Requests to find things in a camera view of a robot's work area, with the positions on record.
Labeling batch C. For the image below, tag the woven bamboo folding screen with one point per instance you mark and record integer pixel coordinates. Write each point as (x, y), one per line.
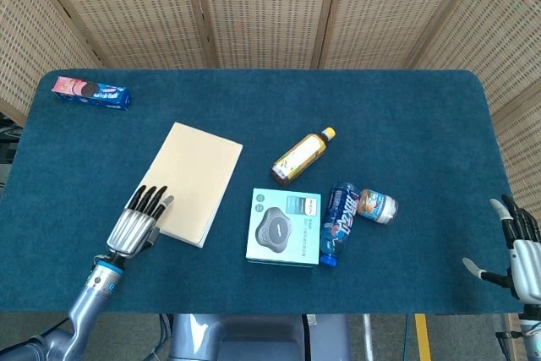
(270, 6)

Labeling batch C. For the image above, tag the small jar white lid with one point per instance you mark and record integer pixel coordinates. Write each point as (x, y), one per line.
(378, 206)

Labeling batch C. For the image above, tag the teal speaker product box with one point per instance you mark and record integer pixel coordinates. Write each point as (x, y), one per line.
(283, 230)

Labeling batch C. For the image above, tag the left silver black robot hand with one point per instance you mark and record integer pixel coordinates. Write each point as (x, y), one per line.
(129, 230)

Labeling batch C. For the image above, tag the yellow floor tape strip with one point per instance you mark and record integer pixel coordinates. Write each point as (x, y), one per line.
(422, 340)

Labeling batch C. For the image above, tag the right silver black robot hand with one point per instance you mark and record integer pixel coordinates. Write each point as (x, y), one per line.
(526, 259)

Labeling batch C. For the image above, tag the white table leg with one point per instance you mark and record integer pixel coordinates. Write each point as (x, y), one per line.
(368, 335)

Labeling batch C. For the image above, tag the dark blue table cloth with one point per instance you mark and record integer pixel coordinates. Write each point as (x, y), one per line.
(422, 145)

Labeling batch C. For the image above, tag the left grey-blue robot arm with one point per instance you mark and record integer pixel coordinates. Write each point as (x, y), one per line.
(91, 293)

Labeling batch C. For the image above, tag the yellow cap tea bottle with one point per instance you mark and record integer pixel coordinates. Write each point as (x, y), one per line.
(300, 156)

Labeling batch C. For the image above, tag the blue pink cookie box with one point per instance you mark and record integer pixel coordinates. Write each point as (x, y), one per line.
(105, 96)

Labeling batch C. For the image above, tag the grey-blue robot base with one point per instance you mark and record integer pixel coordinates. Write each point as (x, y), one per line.
(253, 337)

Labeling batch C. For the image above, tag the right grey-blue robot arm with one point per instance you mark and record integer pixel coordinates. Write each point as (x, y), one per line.
(533, 331)

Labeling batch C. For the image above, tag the blue cap sports drink bottle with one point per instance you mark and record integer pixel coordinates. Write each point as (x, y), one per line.
(340, 221)

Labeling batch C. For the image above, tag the dark equipment beside table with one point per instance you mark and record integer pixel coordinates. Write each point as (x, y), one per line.
(6, 145)

